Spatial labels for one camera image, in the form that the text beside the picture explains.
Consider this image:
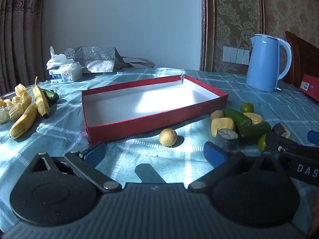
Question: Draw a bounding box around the clear plastic tray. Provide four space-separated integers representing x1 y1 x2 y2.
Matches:
0 85 35 112

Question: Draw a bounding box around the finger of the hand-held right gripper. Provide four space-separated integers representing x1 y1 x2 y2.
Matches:
265 132 301 155
307 130 319 143

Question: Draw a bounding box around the green cucumber piece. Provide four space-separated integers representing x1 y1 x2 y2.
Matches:
237 121 272 145
223 108 253 130

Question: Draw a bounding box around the patterned beige curtain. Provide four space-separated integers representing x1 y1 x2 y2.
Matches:
0 0 46 97

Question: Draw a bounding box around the yellow banana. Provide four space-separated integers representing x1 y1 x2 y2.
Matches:
33 77 50 119
9 104 38 140

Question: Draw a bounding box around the white tissue pack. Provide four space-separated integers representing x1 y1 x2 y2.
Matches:
46 46 83 84

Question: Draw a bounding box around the small whole green cucumber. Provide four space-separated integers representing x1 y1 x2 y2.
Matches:
42 89 60 103

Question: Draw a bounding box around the teal checked tablecloth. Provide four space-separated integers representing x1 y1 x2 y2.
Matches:
0 67 319 234

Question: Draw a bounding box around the white wall switch panel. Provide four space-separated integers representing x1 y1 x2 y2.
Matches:
223 45 250 65

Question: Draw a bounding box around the grey wood log piece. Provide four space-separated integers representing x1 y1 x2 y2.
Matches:
271 123 292 140

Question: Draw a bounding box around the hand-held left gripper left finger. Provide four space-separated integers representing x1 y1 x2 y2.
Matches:
25 141 123 194

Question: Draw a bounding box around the round brown longan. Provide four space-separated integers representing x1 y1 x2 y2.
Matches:
159 128 178 147
211 110 225 122

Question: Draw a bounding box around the green tomato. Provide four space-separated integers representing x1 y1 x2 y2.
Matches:
240 102 255 114
258 134 268 152

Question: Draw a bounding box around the blue electric kettle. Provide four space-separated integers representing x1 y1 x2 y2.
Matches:
246 33 292 92

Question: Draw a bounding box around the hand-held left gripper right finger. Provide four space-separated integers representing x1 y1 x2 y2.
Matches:
187 141 290 193

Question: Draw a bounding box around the grey patterned gift bag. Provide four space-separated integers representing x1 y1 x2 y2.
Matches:
64 46 155 74

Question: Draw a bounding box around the red cardboard box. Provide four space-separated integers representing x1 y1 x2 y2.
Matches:
81 73 228 145

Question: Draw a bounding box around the red flat carton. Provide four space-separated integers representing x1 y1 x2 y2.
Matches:
298 74 319 102

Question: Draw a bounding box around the brown wooden chair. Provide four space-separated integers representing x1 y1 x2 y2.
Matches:
282 31 319 90

